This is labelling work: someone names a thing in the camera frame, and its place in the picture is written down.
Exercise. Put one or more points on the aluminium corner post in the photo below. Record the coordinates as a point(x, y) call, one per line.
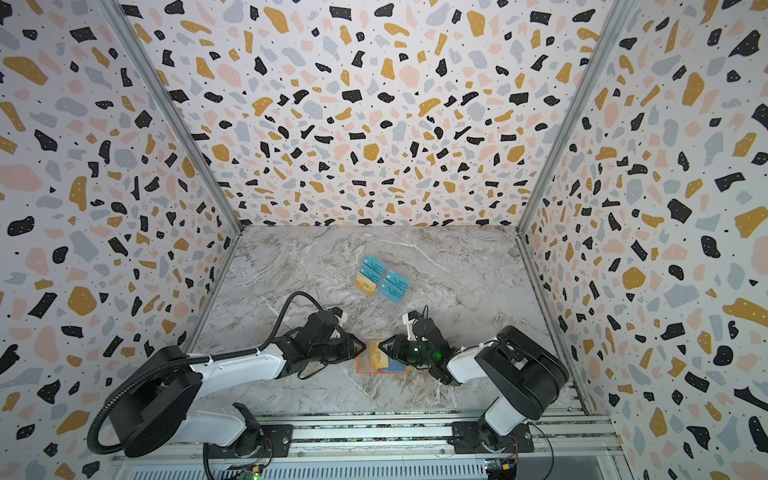
point(114, 15)
point(615, 23)

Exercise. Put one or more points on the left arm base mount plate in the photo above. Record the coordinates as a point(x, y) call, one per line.
point(271, 441)

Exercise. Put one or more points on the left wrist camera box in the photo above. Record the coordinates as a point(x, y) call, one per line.
point(340, 315)

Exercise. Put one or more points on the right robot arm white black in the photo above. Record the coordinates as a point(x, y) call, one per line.
point(527, 376)

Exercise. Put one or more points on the aluminium corner post left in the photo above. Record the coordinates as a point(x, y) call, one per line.
point(114, 15)

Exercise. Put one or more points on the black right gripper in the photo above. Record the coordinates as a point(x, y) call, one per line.
point(405, 347)

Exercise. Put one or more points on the orange card holder wallet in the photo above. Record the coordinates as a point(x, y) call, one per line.
point(363, 366)

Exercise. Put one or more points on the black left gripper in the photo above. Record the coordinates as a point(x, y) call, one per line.
point(356, 348)

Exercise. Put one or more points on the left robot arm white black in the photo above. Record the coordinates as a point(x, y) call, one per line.
point(167, 400)

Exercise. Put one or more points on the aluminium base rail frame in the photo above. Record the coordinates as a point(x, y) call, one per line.
point(563, 444)

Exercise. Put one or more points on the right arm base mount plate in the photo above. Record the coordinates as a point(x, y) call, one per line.
point(475, 437)

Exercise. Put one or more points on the aluminium corner post right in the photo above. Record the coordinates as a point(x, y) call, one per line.
point(615, 23)

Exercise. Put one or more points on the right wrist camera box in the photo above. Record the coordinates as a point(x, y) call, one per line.
point(416, 324)

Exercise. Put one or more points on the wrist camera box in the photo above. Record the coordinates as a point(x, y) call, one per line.
point(340, 315)
point(416, 324)

